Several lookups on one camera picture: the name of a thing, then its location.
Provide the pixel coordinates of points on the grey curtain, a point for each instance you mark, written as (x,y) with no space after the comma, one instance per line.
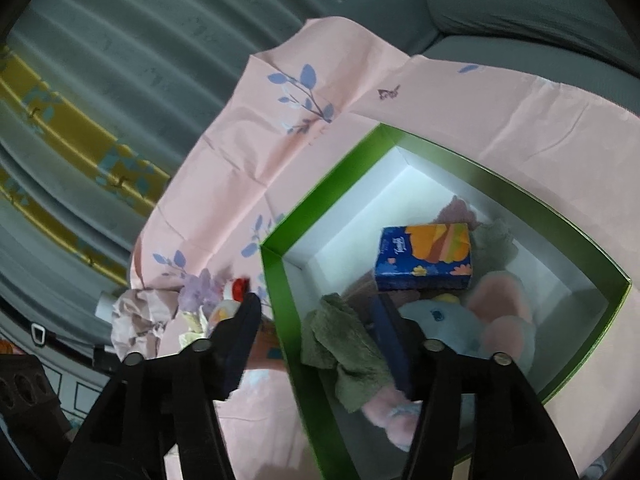
(125,85)

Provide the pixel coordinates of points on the white cylinder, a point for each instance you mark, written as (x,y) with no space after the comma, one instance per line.
(107,305)

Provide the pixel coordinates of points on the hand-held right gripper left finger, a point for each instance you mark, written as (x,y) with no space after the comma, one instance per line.
(240,340)

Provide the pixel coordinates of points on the grey sofa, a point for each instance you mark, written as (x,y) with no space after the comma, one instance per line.
(500,10)

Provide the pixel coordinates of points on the blue tissue pack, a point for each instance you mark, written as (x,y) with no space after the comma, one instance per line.
(425,260)

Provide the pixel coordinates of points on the green cloth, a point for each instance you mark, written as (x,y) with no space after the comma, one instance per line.
(340,345)

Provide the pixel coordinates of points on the red and white toy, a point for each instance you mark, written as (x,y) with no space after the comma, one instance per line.
(227,307)

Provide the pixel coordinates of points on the pink printed tablecloth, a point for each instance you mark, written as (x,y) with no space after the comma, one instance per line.
(225,185)

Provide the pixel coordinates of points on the green cardboard box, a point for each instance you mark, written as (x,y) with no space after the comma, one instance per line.
(274,285)

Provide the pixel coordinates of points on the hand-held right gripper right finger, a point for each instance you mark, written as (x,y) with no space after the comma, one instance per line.
(395,345)

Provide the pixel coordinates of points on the grey cloth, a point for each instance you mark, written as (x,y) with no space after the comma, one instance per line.
(495,245)

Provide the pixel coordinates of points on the white clip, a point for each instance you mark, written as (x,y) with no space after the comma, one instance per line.
(33,332)

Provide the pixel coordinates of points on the blue elephant plush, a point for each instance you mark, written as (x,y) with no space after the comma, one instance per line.
(450,320)

